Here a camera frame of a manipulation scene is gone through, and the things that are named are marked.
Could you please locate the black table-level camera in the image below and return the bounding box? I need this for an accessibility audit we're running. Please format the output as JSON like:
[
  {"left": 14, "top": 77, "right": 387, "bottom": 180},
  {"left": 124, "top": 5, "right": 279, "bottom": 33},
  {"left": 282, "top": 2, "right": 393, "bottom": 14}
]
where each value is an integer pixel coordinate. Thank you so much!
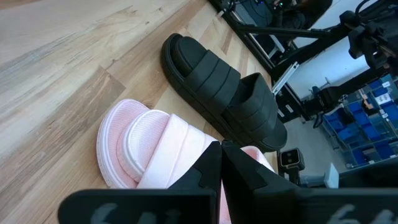
[{"left": 277, "top": 147, "right": 307, "bottom": 187}]

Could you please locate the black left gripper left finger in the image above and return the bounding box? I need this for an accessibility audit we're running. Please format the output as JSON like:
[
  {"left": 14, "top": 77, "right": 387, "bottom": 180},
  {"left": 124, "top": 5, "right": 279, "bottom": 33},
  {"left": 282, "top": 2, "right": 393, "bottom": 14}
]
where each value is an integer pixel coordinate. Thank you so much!
[{"left": 169, "top": 141, "right": 223, "bottom": 191}]

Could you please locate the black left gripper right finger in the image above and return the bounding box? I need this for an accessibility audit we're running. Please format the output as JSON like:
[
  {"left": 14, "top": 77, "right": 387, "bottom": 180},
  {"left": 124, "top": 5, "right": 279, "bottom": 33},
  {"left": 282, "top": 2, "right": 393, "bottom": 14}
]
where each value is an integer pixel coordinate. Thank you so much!
[{"left": 221, "top": 140, "right": 300, "bottom": 191}]

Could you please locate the blue storage bin rack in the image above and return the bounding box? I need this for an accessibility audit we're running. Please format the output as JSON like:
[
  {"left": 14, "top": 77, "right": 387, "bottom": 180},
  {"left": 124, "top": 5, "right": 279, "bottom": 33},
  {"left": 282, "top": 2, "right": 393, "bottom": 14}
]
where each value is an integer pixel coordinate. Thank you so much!
[{"left": 321, "top": 73, "right": 398, "bottom": 169}]

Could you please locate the black slide sandal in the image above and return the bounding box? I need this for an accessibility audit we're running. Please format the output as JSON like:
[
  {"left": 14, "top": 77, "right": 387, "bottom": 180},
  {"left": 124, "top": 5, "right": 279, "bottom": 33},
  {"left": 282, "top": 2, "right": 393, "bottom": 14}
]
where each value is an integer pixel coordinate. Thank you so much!
[{"left": 159, "top": 32, "right": 289, "bottom": 154}]

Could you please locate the pink slide sandal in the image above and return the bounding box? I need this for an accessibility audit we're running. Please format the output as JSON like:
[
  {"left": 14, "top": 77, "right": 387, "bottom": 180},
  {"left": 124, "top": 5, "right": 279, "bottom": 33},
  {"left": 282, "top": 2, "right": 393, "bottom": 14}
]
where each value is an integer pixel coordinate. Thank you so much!
[{"left": 96, "top": 98, "right": 276, "bottom": 224}]

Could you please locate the black metal rig frame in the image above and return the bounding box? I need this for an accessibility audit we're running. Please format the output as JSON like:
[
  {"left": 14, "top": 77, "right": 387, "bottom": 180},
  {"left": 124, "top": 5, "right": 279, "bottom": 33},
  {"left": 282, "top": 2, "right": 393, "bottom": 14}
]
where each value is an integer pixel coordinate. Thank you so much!
[{"left": 207, "top": 0, "right": 398, "bottom": 125}]

